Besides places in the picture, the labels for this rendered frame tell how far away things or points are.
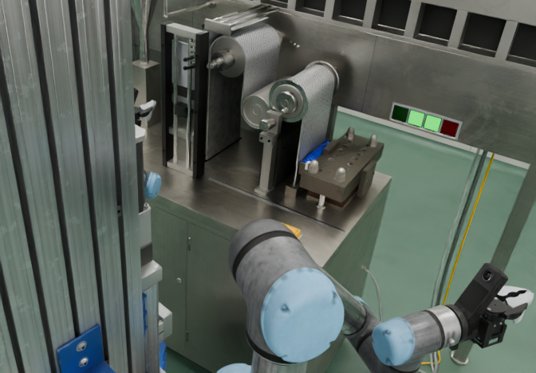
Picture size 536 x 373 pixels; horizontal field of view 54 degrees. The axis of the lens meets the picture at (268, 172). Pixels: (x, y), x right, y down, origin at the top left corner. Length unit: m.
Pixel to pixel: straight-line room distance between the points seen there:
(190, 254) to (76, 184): 1.26
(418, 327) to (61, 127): 0.68
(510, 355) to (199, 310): 1.56
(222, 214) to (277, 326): 1.10
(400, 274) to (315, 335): 2.37
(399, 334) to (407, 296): 2.00
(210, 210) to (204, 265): 0.24
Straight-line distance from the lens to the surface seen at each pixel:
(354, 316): 1.06
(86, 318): 0.89
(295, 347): 0.74
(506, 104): 1.90
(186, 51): 1.82
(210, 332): 2.15
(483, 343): 1.13
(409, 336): 0.99
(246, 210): 1.80
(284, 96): 1.74
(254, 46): 1.86
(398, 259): 3.20
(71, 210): 0.75
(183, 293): 2.11
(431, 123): 1.96
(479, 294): 1.08
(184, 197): 1.85
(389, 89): 1.97
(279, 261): 0.74
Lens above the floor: 1.94
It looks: 31 degrees down
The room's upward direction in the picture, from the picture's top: 6 degrees clockwise
